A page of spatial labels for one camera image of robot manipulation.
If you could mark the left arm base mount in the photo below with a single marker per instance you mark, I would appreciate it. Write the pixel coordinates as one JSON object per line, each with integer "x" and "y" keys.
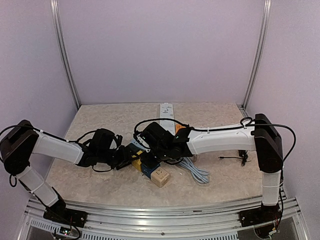
{"x": 67, "y": 216}

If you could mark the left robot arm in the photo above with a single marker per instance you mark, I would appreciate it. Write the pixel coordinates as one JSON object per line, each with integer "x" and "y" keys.
{"x": 23, "y": 140}

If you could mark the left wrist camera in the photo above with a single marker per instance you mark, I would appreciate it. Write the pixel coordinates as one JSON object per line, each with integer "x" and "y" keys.
{"x": 118, "y": 140}

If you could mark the long white power strip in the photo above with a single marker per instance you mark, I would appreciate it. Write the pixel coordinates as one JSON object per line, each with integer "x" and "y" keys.
{"x": 166, "y": 110}

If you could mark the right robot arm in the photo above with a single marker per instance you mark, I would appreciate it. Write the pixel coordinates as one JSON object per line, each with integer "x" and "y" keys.
{"x": 251, "y": 134}

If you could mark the aluminium frame post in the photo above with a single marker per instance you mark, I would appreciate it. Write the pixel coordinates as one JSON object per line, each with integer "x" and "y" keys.
{"x": 258, "y": 53}
{"x": 54, "y": 5}

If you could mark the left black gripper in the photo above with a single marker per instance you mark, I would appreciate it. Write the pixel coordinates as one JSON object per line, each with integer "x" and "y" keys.
{"x": 125, "y": 159}

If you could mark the yellow cube socket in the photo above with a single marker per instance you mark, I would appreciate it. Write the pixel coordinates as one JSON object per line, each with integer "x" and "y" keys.
{"x": 137, "y": 164}

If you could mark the orange power adapter socket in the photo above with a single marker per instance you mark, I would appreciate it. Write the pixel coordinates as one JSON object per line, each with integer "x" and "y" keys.
{"x": 178, "y": 127}

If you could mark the black power adapter with cable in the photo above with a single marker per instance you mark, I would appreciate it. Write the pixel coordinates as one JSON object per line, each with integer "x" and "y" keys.
{"x": 242, "y": 156}

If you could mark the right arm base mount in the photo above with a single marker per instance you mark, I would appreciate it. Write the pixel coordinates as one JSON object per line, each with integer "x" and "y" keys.
{"x": 259, "y": 215}

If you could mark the beige cube socket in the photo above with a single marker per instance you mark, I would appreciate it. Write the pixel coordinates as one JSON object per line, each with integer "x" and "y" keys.
{"x": 160, "y": 177}

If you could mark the light blue power strip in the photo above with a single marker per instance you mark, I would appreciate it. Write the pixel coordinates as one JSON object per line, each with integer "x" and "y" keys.
{"x": 136, "y": 144}

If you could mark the right aluminium frame post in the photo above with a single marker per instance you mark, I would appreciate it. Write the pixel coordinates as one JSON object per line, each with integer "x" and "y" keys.
{"x": 258, "y": 53}

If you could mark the left aluminium frame post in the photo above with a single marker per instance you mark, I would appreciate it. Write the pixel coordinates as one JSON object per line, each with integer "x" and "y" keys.
{"x": 54, "y": 5}

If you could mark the aluminium front rail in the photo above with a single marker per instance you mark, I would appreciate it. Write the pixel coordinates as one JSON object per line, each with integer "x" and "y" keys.
{"x": 202, "y": 222}

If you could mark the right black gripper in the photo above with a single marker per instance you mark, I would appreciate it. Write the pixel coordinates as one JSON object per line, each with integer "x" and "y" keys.
{"x": 147, "y": 162}

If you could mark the dark green cube socket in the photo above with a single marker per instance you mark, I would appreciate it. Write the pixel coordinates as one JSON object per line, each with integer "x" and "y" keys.
{"x": 135, "y": 151}

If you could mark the blue cube socket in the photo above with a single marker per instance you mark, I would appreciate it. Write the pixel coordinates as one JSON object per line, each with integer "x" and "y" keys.
{"x": 147, "y": 171}

